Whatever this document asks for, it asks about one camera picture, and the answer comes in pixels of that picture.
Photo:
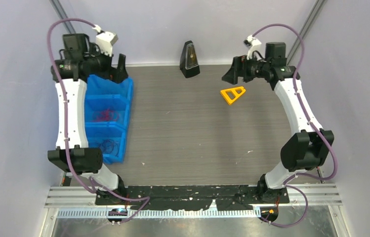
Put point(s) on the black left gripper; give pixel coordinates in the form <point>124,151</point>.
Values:
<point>118,74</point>

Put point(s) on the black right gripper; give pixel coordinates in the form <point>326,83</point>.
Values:
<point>238,68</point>

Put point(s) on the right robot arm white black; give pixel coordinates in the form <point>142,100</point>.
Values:
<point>308,147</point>

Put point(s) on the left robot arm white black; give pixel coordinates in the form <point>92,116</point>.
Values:
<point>79,59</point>

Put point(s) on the yellow triangular plastic piece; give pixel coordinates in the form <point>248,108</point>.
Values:
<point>231,95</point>

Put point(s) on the blue plastic bin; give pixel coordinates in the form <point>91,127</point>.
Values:
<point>107,108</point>

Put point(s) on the black metronome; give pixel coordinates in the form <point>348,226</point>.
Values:
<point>189,65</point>

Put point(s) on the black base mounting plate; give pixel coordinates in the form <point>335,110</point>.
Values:
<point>193,197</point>

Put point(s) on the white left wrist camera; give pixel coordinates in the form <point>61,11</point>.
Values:
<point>105,40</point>

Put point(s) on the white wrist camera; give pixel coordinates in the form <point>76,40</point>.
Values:
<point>105,40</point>
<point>253,44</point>

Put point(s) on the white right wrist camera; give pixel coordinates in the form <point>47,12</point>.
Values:
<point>253,44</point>

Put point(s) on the perforated metal rail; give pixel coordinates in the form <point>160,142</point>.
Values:
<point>89,213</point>

